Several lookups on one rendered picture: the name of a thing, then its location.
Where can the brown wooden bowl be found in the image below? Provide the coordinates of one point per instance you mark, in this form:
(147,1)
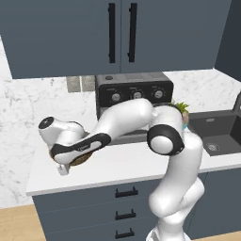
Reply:
(81,160)

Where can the black toaster oven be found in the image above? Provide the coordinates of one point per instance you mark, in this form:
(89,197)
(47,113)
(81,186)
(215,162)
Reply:
(135,86)

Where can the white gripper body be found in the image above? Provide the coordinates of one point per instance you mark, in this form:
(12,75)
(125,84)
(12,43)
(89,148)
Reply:
(63,169)

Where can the wide grey cabinet door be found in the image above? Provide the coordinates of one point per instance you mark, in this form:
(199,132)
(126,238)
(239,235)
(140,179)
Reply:
(59,37)

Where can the grey drawer front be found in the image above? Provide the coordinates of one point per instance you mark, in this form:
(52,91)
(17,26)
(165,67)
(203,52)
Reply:
(84,218)
(88,233)
(81,197)

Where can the grey side cabinet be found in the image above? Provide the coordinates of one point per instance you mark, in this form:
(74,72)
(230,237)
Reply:
(229,37)

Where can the grey wall outlet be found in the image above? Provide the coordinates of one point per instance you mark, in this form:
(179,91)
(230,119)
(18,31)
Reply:
(88,83)
(73,84)

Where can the green potted plant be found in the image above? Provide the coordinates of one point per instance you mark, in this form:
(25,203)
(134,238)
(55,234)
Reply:
(182,108)

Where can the dark grey sink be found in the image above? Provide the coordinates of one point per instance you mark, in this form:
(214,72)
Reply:
(219,131)

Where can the grey base cabinet door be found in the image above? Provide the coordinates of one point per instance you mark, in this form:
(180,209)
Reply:
(219,204)

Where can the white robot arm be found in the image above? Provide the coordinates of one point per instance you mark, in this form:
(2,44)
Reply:
(175,175)

